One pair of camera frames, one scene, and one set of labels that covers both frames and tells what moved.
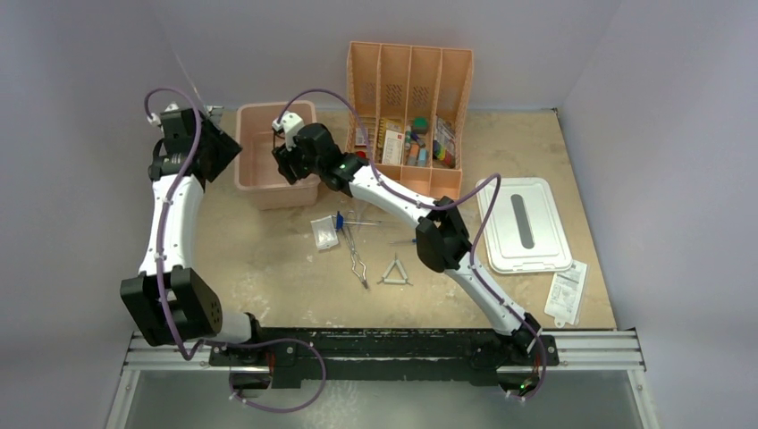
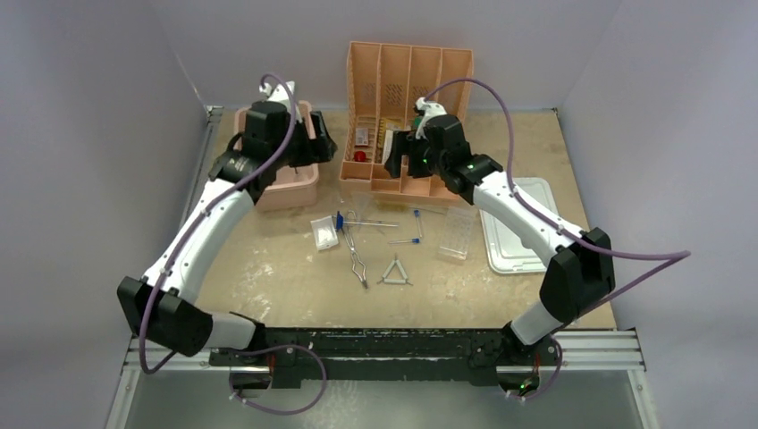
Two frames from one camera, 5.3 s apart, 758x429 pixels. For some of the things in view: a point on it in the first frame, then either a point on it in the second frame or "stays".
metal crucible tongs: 357,264 stays
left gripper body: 221,150 -> 295,154
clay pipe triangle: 389,281 stays
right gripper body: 297,163 -> 427,164
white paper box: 392,153 stays
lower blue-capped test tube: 412,240 stays
